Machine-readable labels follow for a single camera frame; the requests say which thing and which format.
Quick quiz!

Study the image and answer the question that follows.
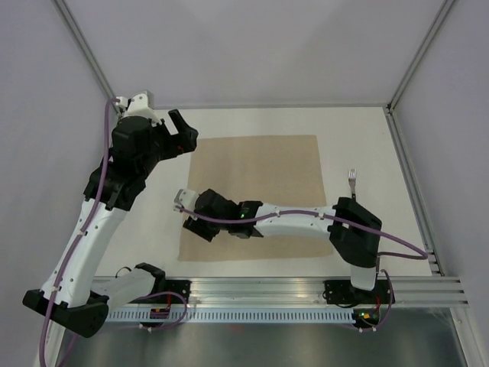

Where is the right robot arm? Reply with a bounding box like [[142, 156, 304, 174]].
[[173, 189, 382, 302]]

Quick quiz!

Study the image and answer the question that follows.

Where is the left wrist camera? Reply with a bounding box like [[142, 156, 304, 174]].
[[115, 90, 158, 122]]

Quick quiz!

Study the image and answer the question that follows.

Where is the aluminium frame post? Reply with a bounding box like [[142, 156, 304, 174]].
[[384, 0, 458, 114], [51, 0, 115, 99]]

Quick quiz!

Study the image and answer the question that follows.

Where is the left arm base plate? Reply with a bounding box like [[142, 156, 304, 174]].
[[152, 279, 192, 304]]

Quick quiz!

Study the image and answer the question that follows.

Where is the left aluminium frame post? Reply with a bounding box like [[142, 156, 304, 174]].
[[51, 0, 115, 99]]

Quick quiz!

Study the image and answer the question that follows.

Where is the right side aluminium rail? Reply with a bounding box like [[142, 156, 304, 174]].
[[383, 104, 445, 277]]

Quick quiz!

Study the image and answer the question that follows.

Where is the aluminium front rail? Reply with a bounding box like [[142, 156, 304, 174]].
[[189, 276, 469, 308]]

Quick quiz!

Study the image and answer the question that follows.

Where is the black-handled fork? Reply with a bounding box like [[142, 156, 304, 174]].
[[348, 169, 357, 200]]

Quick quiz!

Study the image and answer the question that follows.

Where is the aluminium rail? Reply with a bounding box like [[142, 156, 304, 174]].
[[383, 104, 445, 277], [189, 276, 469, 308]]

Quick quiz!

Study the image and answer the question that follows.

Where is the beige cloth napkin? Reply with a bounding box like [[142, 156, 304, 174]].
[[178, 135, 333, 261]]

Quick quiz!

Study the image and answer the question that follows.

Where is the right aluminium frame post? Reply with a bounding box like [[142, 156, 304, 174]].
[[384, 0, 458, 114]]

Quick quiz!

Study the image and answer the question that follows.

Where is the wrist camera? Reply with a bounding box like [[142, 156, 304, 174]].
[[173, 189, 199, 212], [115, 90, 158, 122]]

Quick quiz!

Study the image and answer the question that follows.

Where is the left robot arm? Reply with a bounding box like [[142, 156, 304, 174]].
[[22, 109, 198, 338]]

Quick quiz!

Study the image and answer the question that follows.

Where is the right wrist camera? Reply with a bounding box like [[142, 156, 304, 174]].
[[173, 189, 199, 212]]

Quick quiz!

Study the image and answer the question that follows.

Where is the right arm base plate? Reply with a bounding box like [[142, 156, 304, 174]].
[[322, 279, 395, 307]]

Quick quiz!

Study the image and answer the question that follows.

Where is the white slotted cable duct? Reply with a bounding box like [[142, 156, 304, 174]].
[[107, 307, 354, 324]]

